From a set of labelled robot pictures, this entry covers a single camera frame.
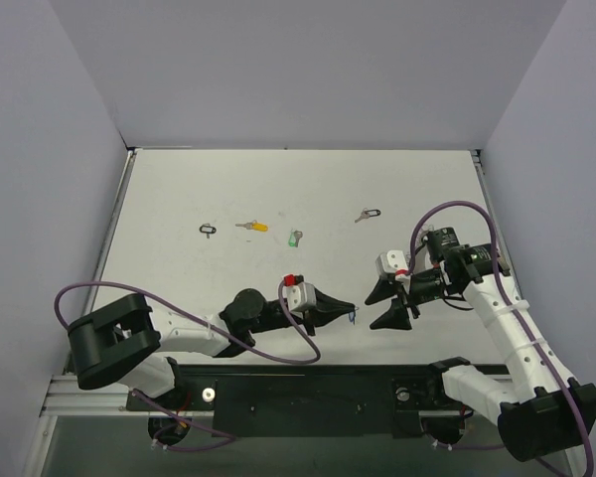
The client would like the purple cable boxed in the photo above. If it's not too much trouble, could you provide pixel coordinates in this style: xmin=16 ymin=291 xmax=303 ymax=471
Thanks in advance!
xmin=54 ymin=280 xmax=323 ymax=367
xmin=409 ymin=201 xmax=596 ymax=477

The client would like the key with yellow tag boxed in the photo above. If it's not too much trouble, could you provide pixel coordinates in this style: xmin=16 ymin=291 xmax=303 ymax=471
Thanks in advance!
xmin=236 ymin=221 xmax=268 ymax=233

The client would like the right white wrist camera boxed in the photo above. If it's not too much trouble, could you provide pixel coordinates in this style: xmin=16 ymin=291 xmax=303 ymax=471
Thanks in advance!
xmin=375 ymin=249 xmax=410 ymax=284

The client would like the aluminium frame rail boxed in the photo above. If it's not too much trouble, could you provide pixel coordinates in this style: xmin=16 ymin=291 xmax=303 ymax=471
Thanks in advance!
xmin=22 ymin=370 xmax=577 ymax=477

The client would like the black tag with small key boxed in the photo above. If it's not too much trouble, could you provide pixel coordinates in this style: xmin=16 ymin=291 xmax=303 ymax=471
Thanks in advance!
xmin=199 ymin=224 xmax=217 ymax=239

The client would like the key with black tag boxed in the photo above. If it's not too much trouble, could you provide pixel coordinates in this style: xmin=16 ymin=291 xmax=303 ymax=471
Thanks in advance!
xmin=355 ymin=209 xmax=381 ymax=224

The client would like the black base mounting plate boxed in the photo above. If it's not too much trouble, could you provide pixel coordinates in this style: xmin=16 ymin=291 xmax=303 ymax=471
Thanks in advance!
xmin=168 ymin=362 xmax=508 ymax=441

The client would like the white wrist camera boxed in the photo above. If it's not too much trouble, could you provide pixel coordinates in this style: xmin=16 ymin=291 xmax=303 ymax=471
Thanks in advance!
xmin=375 ymin=249 xmax=410 ymax=284
xmin=282 ymin=274 xmax=317 ymax=313

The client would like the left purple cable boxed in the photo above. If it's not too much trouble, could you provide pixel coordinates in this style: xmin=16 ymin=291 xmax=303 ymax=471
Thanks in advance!
xmin=54 ymin=280 xmax=323 ymax=367

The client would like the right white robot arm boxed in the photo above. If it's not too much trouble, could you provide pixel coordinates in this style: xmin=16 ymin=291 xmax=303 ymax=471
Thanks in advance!
xmin=365 ymin=228 xmax=596 ymax=462

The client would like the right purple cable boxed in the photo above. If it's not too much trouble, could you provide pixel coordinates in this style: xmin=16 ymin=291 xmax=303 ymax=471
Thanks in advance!
xmin=409 ymin=201 xmax=596 ymax=477

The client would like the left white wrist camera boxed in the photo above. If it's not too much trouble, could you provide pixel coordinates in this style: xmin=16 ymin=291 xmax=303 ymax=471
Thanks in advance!
xmin=282 ymin=274 xmax=317 ymax=313

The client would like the red keyring with keys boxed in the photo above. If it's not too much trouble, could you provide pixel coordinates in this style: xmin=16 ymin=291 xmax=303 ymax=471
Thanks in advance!
xmin=416 ymin=224 xmax=435 ymax=244

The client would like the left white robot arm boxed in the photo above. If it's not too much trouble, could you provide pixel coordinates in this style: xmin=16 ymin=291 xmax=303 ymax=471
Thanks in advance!
xmin=65 ymin=281 xmax=356 ymax=409

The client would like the key with green tag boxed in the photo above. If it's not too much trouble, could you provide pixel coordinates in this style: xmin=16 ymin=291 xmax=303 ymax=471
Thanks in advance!
xmin=288 ymin=230 xmax=303 ymax=247

